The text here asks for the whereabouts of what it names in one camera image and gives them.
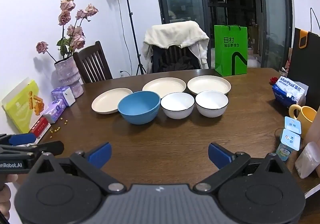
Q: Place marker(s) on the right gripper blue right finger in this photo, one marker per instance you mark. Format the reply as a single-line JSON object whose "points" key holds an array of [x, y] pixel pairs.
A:
{"points": [[220, 156]]}

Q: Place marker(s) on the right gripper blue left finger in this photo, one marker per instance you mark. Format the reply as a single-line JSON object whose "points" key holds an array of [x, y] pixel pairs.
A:
{"points": [[100, 155]]}

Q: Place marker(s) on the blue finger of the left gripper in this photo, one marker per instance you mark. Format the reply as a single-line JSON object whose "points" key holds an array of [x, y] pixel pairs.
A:
{"points": [[54, 147], [17, 139]]}

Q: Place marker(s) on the cream plate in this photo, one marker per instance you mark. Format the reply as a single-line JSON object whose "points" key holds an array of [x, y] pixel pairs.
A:
{"points": [[107, 102], [209, 83], [164, 86]]}

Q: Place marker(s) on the person left hand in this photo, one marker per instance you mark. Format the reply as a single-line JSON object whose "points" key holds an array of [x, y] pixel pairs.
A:
{"points": [[6, 193]]}

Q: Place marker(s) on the scattered corn kernels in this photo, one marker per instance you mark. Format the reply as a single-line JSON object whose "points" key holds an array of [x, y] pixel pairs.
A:
{"points": [[56, 128]]}

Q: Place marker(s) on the red box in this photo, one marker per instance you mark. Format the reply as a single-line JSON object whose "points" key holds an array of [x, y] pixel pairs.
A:
{"points": [[40, 127]]}

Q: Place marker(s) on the yellow green snack box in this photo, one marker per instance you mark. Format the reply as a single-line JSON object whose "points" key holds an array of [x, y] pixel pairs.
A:
{"points": [[24, 105]]}

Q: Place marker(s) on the purple tissue pack lower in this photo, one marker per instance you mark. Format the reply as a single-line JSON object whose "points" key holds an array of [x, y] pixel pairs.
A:
{"points": [[54, 111]]}

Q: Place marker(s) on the purple tissue pack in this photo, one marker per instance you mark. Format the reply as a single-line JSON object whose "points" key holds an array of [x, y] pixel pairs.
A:
{"points": [[54, 111], [65, 94]]}

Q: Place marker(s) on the white bowl right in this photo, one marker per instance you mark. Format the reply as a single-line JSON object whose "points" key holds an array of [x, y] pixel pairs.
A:
{"points": [[211, 104]]}

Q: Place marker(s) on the white bowl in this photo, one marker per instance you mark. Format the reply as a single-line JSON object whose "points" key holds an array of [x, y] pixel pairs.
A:
{"points": [[178, 105], [211, 104]]}

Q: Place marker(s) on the purple tissue pack upper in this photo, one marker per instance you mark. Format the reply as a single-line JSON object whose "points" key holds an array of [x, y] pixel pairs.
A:
{"points": [[65, 94]]}

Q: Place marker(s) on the blue bowl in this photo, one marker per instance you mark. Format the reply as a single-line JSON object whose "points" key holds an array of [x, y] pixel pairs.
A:
{"points": [[140, 108]]}

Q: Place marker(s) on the white bowl left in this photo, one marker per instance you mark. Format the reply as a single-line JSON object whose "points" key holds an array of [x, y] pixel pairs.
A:
{"points": [[178, 105]]}

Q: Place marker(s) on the pink textured vase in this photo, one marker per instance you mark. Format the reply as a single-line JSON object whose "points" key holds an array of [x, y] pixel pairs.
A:
{"points": [[68, 75]]}

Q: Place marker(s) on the white plastic packet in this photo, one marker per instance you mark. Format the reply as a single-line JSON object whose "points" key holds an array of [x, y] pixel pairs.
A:
{"points": [[308, 160]]}

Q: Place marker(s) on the small red flower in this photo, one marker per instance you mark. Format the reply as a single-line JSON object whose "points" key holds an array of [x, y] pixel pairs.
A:
{"points": [[273, 80]]}

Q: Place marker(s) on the dark wooden chair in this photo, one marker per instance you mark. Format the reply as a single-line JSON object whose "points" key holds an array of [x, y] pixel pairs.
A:
{"points": [[92, 64]]}

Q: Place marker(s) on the blue tissue box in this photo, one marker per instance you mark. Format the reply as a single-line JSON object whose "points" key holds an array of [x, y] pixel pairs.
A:
{"points": [[289, 92]]}

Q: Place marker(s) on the yellow mug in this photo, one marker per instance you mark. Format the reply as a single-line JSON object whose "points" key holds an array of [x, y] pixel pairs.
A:
{"points": [[304, 114]]}

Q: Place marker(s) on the green paper bag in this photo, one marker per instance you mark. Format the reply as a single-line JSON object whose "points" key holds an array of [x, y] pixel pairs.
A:
{"points": [[231, 49]]}

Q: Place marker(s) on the chair with clothes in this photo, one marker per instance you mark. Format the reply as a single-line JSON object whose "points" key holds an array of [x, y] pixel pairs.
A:
{"points": [[173, 58]]}

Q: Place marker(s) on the black paper bag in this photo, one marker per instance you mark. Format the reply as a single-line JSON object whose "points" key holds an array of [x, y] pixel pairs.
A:
{"points": [[304, 65]]}

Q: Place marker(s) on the cream sweater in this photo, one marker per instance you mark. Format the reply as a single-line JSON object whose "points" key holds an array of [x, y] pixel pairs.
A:
{"points": [[181, 34]]}

